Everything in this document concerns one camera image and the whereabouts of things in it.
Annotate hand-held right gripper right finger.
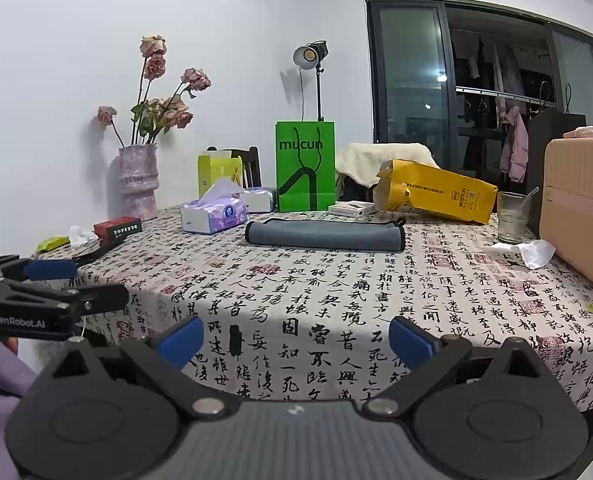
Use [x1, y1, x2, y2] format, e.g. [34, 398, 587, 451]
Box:
[367, 316, 553, 417]

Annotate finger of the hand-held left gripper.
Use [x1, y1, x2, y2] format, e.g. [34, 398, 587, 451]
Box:
[0, 255, 78, 282]
[39, 283, 128, 317]

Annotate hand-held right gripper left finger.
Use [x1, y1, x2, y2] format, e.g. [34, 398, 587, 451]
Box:
[39, 316, 227, 419]

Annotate grey towel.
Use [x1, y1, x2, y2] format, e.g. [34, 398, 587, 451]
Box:
[245, 219, 407, 253]

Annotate yellow-green wrapper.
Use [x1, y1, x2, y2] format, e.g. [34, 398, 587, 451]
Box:
[36, 236, 71, 254]

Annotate crumpled white tissue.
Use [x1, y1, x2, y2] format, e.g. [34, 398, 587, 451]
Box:
[481, 239, 557, 270]
[68, 225, 100, 248]

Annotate calligraphy printed tablecloth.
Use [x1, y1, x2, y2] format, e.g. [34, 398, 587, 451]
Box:
[36, 204, 593, 413]

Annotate red box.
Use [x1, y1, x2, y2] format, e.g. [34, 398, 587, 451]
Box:
[93, 216, 142, 242]

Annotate speckled pink vase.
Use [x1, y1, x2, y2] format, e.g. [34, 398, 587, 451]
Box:
[118, 143, 159, 222]

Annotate purple tissue pack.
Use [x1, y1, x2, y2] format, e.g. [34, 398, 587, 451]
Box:
[180, 178, 250, 235]

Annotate flat white box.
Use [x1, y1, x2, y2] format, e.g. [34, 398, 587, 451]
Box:
[328, 202, 377, 219]

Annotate yellow paper bag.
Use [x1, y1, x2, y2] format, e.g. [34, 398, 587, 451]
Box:
[373, 159, 499, 226]

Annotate clear drinking glass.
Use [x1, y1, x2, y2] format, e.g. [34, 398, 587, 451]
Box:
[497, 191, 529, 245]

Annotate white tissue pack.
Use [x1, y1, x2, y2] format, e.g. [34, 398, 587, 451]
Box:
[239, 187, 278, 213]

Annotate yellow-green carton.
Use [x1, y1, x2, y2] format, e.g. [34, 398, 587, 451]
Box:
[198, 146, 244, 200]

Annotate cream blanket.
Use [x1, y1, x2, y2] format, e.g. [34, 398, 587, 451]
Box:
[335, 142, 442, 188]

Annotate spoon in glass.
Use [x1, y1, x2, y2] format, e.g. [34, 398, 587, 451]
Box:
[511, 186, 540, 221]

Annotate dark wooden chair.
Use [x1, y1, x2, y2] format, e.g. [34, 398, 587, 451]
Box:
[224, 146, 262, 189]

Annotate dried pink roses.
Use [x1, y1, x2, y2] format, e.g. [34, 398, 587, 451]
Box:
[97, 35, 212, 149]

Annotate green paper bag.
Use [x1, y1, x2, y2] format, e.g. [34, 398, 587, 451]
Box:
[275, 120, 337, 213]

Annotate tan cardboard box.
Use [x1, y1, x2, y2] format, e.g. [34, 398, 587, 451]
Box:
[539, 136, 593, 295]

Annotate pink jacket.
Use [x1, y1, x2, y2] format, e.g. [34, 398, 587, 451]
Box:
[499, 106, 530, 184]

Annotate black shopping bag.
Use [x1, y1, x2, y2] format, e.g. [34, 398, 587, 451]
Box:
[525, 81, 588, 197]

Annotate dark framed sliding window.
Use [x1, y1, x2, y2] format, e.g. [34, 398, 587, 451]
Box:
[365, 0, 593, 181]

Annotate studio light on stand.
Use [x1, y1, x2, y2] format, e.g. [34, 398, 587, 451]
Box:
[293, 40, 330, 123]

